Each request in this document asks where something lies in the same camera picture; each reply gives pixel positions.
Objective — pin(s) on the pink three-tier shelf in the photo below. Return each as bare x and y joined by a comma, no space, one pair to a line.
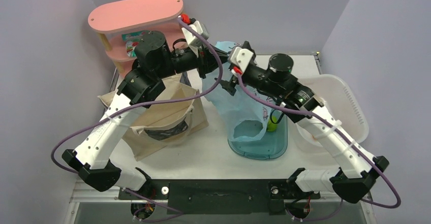
110,21

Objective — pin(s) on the green round fruit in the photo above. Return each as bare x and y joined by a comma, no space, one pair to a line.
271,124

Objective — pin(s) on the white plastic basket tub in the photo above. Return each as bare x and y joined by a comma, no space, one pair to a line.
341,103

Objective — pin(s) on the green candy packet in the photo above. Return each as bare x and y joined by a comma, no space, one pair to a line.
131,40

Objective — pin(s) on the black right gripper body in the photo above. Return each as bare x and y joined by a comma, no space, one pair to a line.
257,77

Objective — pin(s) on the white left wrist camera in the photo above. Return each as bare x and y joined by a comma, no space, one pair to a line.
192,41

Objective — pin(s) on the beige canvas tote bag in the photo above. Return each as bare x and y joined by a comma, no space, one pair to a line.
164,124

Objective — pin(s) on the teal transparent plastic tub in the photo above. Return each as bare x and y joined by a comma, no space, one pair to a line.
271,146

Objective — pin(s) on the light blue plastic grocery bag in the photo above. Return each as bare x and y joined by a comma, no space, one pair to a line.
244,118

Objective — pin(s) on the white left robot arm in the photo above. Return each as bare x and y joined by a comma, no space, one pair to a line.
139,90

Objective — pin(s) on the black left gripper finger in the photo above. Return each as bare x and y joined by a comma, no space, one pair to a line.
229,86
247,46

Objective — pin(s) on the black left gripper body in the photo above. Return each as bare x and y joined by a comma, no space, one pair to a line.
186,60

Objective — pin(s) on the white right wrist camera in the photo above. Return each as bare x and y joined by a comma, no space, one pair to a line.
240,58

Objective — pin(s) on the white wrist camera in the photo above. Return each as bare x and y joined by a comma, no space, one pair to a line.
240,58
192,41

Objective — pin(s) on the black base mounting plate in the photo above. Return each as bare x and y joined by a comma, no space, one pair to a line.
226,196

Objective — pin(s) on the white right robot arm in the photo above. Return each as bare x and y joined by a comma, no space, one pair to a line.
357,170

